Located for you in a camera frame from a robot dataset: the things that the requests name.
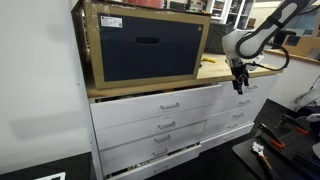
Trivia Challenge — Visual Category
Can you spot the white open shelving unit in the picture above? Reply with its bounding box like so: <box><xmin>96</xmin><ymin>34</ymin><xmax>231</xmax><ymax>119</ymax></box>
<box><xmin>204</xmin><ymin>0</ymin><xmax>258</xmax><ymax>30</ymax></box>

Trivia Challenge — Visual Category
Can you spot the black clamp orange tip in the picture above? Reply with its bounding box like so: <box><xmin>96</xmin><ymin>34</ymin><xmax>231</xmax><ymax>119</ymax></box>
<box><xmin>280</xmin><ymin>114</ymin><xmax>311</xmax><ymax>136</ymax></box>

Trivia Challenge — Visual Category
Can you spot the black clamp orange grip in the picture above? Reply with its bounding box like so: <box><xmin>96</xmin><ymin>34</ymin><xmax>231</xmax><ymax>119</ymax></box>
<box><xmin>258</xmin><ymin>122</ymin><xmax>287</xmax><ymax>150</ymax></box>

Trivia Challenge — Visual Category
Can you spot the cardboard box black label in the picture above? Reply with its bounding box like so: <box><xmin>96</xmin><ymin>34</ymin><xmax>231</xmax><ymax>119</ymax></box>
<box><xmin>281</xmin><ymin>34</ymin><xmax>320</xmax><ymax>58</ymax></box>

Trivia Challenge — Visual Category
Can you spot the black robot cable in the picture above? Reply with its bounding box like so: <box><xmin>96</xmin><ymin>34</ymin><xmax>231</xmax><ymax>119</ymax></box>
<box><xmin>248</xmin><ymin>42</ymin><xmax>290</xmax><ymax>73</ymax></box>

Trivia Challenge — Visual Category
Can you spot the white headed orange handled tool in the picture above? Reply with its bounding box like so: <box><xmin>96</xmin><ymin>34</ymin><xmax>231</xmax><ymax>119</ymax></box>
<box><xmin>250</xmin><ymin>141</ymin><xmax>275</xmax><ymax>180</ymax></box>

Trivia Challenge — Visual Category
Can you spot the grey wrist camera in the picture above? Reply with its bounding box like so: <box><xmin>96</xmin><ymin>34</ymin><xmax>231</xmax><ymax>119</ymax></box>
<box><xmin>247</xmin><ymin>54</ymin><xmax>265</xmax><ymax>72</ymax></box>

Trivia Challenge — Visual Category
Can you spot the white side panel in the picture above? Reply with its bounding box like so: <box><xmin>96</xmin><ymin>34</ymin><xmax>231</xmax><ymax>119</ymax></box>
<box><xmin>0</xmin><ymin>0</ymin><xmax>101</xmax><ymax>176</ymax></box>

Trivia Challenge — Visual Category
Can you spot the white drawer cabinet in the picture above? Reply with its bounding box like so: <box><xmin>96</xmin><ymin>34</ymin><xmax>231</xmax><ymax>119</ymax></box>
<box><xmin>216</xmin><ymin>74</ymin><xmax>280</xmax><ymax>102</ymax></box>

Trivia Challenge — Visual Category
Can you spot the black robot platform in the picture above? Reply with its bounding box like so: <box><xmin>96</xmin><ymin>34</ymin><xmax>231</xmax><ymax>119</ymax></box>
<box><xmin>232</xmin><ymin>126</ymin><xmax>320</xmax><ymax>180</ymax></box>

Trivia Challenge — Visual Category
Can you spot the white cabinet wooden top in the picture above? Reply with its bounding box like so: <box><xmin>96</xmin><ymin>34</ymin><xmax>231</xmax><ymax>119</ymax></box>
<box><xmin>263</xmin><ymin>48</ymin><xmax>320</xmax><ymax>111</ymax></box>

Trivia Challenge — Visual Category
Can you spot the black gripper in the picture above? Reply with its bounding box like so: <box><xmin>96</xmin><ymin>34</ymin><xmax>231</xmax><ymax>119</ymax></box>
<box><xmin>230</xmin><ymin>59</ymin><xmax>251</xmax><ymax>96</ymax></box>

